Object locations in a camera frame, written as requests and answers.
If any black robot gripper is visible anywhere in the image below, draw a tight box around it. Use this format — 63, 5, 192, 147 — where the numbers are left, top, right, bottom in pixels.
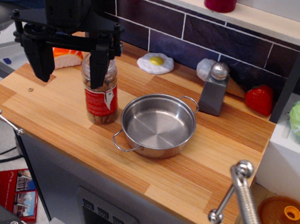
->
11, 0, 124, 89

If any clear almond jar red label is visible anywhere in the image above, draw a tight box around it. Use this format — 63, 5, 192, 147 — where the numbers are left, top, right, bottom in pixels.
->
81, 54, 119, 125

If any stainless steel pot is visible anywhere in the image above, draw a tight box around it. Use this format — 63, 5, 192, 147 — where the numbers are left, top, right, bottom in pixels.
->
112, 93, 199, 159

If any orange pot lid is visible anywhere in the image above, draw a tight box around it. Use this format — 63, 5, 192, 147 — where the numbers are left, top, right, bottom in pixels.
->
258, 196, 300, 224

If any toy salmon sushi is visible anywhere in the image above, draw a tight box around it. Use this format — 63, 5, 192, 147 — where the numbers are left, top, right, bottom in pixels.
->
52, 48, 83, 69

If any toy fried egg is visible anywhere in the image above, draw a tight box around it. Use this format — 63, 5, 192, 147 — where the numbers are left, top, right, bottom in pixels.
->
137, 52, 175, 75

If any toy ice cream cone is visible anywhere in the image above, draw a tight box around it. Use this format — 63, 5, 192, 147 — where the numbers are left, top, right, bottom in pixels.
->
196, 58, 246, 99

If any red booklet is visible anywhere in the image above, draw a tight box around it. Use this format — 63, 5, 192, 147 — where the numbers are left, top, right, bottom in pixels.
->
0, 169, 38, 224

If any grey salt shaker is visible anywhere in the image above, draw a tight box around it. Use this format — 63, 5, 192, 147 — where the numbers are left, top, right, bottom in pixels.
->
198, 62, 230, 116

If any dark red cup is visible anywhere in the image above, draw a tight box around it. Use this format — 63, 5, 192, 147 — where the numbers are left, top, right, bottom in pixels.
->
204, 0, 237, 13

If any grey oven control panel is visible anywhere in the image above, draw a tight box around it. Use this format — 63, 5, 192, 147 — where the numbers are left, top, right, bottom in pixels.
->
76, 186, 139, 224

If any red toy strawberry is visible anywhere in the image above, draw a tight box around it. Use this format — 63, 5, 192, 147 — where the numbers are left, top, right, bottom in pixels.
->
245, 85, 274, 116

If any right metal clamp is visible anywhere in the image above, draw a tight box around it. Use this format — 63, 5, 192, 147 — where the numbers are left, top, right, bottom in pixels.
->
208, 160, 261, 224

